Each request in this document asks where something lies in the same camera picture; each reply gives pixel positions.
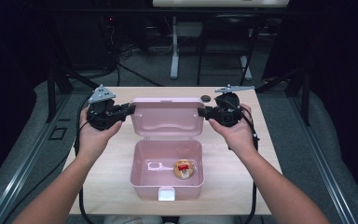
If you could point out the black metal frame stand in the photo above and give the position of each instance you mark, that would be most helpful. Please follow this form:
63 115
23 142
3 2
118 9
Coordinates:
51 93
305 96

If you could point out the black stool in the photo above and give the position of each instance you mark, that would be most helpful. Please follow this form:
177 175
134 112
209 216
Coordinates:
227 18

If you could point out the person's right hand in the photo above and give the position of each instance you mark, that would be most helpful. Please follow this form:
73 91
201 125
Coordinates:
239 137

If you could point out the dark curtain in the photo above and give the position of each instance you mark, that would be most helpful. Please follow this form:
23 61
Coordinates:
345 77
3 77

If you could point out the pink plastic box with lid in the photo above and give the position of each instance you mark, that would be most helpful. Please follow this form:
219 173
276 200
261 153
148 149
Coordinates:
167 119

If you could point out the white desk leg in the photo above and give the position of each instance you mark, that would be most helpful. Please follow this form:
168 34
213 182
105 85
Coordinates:
174 62
246 68

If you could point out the person's left hand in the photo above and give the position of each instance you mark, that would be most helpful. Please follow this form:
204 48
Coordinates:
94 140

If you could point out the white desk top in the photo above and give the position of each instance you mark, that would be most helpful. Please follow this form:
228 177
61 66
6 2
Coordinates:
220 3

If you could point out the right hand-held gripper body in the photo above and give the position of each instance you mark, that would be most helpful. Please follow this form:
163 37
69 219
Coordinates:
228 112

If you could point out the dark cabinet with red light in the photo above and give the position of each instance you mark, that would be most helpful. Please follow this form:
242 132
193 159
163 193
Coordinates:
84 40

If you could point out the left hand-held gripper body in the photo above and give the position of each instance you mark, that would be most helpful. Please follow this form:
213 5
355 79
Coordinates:
101 115

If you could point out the aluminium floor rail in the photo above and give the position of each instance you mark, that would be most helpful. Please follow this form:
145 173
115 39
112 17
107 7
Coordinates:
323 165
12 183

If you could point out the round snack with red label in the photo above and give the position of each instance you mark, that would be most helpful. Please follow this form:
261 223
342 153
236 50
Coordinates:
184 174

